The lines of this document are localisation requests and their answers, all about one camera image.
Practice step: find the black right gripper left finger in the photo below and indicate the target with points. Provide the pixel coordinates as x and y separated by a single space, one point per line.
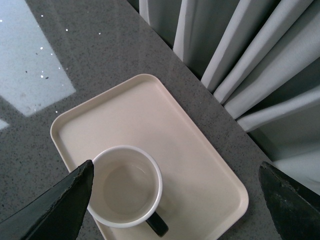
57 214

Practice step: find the white smiley mug black handle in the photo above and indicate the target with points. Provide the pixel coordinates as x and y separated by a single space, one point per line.
127 189

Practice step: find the grey pleated curtain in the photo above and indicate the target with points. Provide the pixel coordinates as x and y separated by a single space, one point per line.
261 61

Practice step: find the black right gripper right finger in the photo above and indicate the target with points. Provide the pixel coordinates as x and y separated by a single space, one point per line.
294 208

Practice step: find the cream rectangular plastic tray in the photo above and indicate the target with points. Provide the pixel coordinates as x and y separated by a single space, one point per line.
202 197

